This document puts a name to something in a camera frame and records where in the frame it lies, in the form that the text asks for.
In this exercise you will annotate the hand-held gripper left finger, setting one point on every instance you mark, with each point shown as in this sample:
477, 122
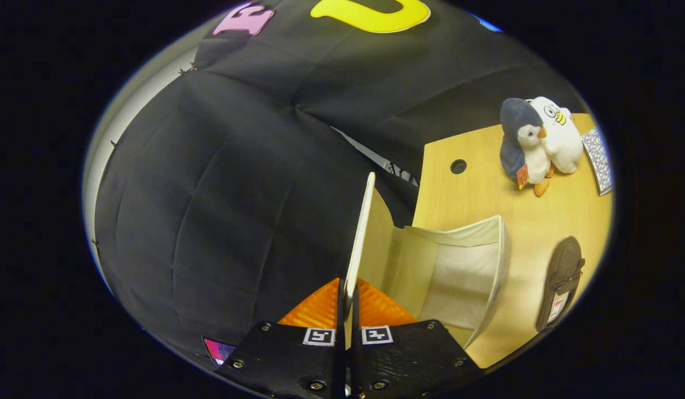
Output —
341, 360

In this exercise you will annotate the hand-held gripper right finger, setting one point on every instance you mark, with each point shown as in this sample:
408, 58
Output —
356, 360

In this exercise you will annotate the beige fabric storage box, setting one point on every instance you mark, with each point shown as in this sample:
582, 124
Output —
459, 277

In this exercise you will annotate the brown fuzzy shoe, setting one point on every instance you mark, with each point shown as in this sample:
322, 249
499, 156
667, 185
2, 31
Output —
561, 271

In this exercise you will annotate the laptop with lit screen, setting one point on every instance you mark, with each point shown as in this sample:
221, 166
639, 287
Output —
218, 350

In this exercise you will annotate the grey penguin plush toy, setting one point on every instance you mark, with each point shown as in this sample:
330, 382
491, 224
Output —
520, 133

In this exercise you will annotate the white duck plush toy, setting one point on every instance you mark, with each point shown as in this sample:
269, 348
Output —
564, 144

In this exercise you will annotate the grey patterned book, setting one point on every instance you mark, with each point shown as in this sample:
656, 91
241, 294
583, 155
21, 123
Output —
600, 160

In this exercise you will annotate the white metal frame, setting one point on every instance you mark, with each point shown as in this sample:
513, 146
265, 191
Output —
376, 158

